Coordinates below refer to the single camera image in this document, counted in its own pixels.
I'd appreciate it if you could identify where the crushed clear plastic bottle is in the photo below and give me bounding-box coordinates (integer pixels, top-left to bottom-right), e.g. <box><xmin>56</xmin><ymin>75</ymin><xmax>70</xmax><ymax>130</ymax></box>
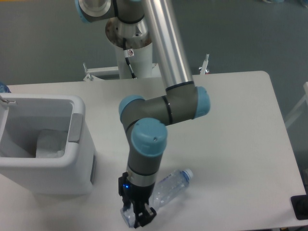
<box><xmin>120</xmin><ymin>168</ymin><xmax>193</xmax><ymax>228</ymax></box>

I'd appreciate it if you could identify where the white bracket with red caster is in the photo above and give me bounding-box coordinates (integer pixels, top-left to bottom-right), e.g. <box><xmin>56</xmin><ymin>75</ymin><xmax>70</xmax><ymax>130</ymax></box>
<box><xmin>198</xmin><ymin>54</ymin><xmax>210</xmax><ymax>75</ymax></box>

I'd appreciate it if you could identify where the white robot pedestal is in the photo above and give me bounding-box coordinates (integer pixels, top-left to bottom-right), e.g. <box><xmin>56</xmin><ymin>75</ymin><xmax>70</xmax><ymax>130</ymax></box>
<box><xmin>83</xmin><ymin>17</ymin><xmax>161</xmax><ymax>81</ymax></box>

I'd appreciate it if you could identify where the white paper tissue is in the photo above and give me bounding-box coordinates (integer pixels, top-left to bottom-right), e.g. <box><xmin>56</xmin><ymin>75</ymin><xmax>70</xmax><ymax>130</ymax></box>
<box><xmin>36</xmin><ymin>129</ymin><xmax>68</xmax><ymax>158</ymax></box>

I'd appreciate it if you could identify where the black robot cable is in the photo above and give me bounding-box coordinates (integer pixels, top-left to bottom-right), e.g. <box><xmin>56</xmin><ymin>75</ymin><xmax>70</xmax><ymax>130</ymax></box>
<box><xmin>122</xmin><ymin>37</ymin><xmax>138</xmax><ymax>79</ymax></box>

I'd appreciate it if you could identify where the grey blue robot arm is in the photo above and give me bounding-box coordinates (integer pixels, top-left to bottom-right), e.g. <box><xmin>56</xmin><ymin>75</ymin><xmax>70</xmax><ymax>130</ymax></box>
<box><xmin>75</xmin><ymin>0</ymin><xmax>210</xmax><ymax>228</ymax></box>

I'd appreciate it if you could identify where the white frame at right edge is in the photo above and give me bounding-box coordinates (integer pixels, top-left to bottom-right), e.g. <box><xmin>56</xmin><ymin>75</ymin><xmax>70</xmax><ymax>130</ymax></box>
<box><xmin>284</xmin><ymin>82</ymin><xmax>308</xmax><ymax>129</ymax></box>

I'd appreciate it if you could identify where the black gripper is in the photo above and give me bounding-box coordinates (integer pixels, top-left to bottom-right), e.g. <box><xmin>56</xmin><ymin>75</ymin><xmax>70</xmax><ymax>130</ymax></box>
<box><xmin>118</xmin><ymin>172</ymin><xmax>157</xmax><ymax>228</ymax></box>

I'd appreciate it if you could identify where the black device at table edge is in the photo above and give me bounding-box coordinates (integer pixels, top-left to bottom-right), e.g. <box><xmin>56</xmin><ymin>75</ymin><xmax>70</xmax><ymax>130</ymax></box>
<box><xmin>291</xmin><ymin>194</ymin><xmax>308</xmax><ymax>220</ymax></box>

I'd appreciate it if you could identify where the white trash can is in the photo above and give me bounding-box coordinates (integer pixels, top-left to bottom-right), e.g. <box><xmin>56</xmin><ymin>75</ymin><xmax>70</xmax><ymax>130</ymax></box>
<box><xmin>0</xmin><ymin>93</ymin><xmax>95</xmax><ymax>194</ymax></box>

